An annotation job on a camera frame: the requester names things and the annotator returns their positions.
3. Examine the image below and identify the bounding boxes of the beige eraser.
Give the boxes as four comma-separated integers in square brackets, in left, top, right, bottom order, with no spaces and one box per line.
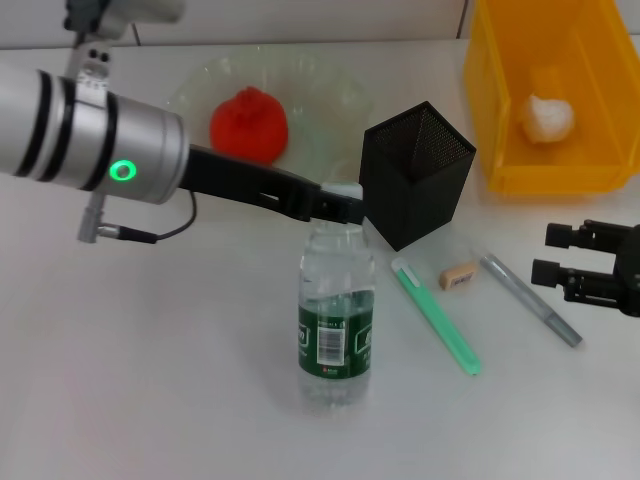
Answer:
[439,263,479,290]

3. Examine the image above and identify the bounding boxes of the clear green-label water bottle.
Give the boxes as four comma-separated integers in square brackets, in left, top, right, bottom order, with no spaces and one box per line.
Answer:
[297,181,376,417]

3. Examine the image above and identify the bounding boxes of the pale green glass fruit plate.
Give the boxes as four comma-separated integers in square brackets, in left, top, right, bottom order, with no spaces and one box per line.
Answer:
[164,44,376,201]

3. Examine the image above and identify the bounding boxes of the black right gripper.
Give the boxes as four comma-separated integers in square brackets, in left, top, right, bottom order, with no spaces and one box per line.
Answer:
[530,218,640,319]

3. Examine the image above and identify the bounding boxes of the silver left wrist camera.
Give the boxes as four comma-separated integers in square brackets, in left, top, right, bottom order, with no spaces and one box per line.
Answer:
[62,0,186,96]

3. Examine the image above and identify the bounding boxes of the white paper ball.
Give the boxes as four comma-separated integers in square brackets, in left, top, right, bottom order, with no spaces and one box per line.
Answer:
[519,92,576,146]

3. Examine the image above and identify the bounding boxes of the black mesh pen holder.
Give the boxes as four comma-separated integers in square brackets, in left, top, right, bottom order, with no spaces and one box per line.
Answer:
[356,100,478,252]

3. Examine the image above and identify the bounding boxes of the grey pen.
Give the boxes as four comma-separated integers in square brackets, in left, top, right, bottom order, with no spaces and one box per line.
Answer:
[478,252,585,350]

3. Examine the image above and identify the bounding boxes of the yellow plastic bin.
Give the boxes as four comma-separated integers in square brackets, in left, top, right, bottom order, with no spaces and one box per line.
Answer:
[462,0,640,195]

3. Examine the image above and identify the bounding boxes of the red-orange plush orange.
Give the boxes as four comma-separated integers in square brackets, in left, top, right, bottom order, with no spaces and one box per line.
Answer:
[208,85,290,166]

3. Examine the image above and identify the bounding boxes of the left gripper cable with plugs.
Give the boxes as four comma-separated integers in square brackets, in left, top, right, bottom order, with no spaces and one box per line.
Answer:
[77,191,197,246]

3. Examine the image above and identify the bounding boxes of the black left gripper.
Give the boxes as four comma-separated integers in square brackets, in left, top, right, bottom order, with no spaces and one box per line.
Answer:
[179,143,370,227]

